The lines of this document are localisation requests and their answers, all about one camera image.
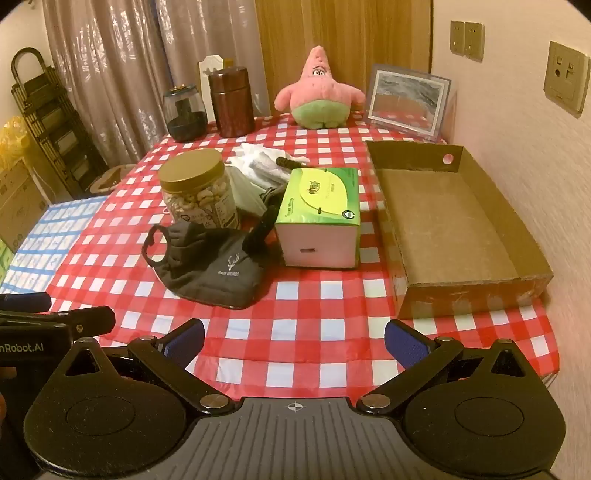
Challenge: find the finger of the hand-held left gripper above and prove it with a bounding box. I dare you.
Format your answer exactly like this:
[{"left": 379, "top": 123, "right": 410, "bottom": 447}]
[
  {"left": 0, "top": 292, "right": 52, "bottom": 315},
  {"left": 0, "top": 307, "right": 116, "bottom": 341}
]

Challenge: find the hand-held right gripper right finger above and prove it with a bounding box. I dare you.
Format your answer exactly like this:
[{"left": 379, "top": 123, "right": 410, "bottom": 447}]
[{"left": 355, "top": 319, "right": 543, "bottom": 416}]

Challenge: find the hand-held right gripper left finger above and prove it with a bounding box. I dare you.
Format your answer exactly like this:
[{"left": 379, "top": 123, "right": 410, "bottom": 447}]
[{"left": 60, "top": 318, "right": 236, "bottom": 418}]

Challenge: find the black face mask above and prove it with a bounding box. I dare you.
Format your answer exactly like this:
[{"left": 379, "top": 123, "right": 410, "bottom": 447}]
[{"left": 141, "top": 222, "right": 265, "bottom": 310}]

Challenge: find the brown cardboard box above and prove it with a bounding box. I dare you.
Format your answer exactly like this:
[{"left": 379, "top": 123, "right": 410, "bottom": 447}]
[{"left": 366, "top": 141, "right": 554, "bottom": 320}]

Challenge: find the clear plastic bag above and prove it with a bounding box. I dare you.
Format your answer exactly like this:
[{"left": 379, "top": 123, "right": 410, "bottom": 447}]
[{"left": 249, "top": 150, "right": 298, "bottom": 189}]

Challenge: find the blue white checkered cloth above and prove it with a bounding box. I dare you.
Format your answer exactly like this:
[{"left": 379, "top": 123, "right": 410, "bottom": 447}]
[{"left": 0, "top": 196, "right": 109, "bottom": 294}]

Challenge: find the red checkered tablecloth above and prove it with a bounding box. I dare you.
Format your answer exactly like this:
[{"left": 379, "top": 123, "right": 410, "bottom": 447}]
[{"left": 44, "top": 113, "right": 561, "bottom": 407}]

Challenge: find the cardboard carton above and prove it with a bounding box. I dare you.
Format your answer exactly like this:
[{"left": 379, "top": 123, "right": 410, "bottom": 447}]
[{"left": 0, "top": 157, "right": 50, "bottom": 252}]

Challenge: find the woven basket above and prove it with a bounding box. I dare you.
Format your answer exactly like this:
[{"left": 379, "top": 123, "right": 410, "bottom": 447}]
[{"left": 89, "top": 164, "right": 139, "bottom": 195}]

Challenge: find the yellow plastic bag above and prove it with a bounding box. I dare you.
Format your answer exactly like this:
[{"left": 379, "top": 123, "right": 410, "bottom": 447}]
[{"left": 0, "top": 116, "right": 34, "bottom": 172}]

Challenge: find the green tissue box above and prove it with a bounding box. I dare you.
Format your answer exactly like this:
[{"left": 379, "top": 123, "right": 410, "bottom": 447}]
[{"left": 274, "top": 167, "right": 361, "bottom": 269}]

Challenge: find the black folding rack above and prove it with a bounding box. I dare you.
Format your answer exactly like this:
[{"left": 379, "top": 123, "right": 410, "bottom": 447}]
[{"left": 10, "top": 47, "right": 109, "bottom": 199}]

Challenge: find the black-lidded glass jar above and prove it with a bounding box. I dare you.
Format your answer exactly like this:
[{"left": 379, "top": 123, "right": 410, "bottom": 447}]
[{"left": 163, "top": 84, "right": 208, "bottom": 142}]

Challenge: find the dark wooden canister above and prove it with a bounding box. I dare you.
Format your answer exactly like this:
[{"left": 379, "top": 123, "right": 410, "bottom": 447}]
[{"left": 208, "top": 66, "right": 256, "bottom": 138}]

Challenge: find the beige patterned curtain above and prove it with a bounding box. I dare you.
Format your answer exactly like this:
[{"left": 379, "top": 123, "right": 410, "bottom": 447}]
[{"left": 41, "top": 0, "right": 262, "bottom": 167}]

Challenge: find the pink starfish plush toy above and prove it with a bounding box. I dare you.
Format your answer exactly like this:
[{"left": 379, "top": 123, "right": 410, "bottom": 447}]
[{"left": 274, "top": 45, "right": 367, "bottom": 130}]

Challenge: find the white wooden chair back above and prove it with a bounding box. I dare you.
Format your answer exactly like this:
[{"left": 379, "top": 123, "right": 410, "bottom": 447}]
[{"left": 198, "top": 54, "right": 232, "bottom": 121}]

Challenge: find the clear acrylic picture frame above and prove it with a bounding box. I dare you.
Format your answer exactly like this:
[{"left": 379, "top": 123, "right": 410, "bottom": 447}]
[{"left": 365, "top": 63, "right": 455, "bottom": 143}]

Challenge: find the beige wall socket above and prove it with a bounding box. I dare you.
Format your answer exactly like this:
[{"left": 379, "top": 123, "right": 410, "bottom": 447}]
[{"left": 544, "top": 41, "right": 591, "bottom": 117}]

